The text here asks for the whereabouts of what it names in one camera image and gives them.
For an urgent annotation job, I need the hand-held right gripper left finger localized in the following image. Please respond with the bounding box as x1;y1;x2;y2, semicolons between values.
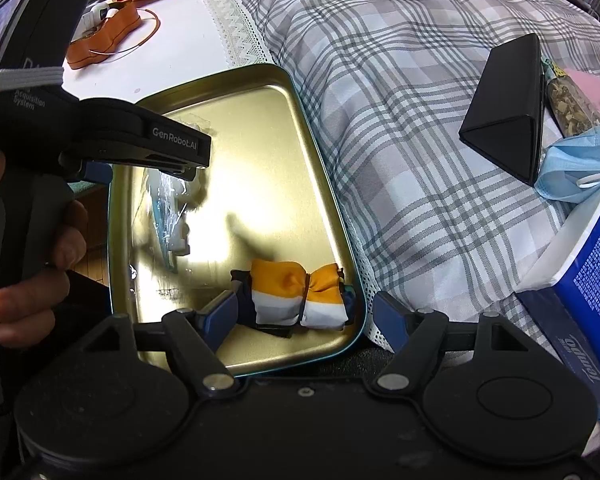
77;290;241;395

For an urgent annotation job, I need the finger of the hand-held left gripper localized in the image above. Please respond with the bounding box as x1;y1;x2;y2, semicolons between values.
81;155;203;184

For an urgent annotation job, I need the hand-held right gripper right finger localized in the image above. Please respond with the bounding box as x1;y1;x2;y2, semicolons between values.
372;291;526;396

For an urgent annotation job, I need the clear plastic packet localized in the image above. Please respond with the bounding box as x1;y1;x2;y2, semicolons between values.
142;160;212;273

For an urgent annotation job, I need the orange white cloth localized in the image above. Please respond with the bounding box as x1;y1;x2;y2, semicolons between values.
230;259;356;338

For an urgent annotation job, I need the gold metal tin tray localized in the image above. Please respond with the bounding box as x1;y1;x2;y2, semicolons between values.
107;64;368;377

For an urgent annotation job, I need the person's left hand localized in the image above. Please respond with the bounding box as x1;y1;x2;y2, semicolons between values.
0;152;89;349

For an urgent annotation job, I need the white plastic object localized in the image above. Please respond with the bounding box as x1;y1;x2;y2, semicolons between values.
79;2;127;37

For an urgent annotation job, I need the dark blue tissue packet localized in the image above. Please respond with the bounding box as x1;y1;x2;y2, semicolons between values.
516;287;600;411

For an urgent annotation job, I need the blue white tissue pack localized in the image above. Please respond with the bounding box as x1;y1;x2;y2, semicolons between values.
522;185;600;343

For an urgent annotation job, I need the grey plaid blanket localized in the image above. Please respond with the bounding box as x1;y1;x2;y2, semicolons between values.
227;0;600;361

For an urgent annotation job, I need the blue face mask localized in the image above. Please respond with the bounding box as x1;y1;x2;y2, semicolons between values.
535;125;600;204

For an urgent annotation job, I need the black triangular case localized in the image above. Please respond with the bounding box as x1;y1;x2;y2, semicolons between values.
458;33;548;187

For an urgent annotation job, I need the dried herb packet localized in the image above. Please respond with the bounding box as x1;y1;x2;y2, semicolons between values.
540;57;600;138

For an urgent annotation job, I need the grey elastic strap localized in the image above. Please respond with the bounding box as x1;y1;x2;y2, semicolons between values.
0;66;65;98

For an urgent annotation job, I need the orange leather strap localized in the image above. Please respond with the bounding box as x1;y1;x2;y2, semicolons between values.
66;2;142;68

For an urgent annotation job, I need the thin orange cord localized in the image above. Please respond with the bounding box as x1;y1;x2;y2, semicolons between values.
90;7;162;59

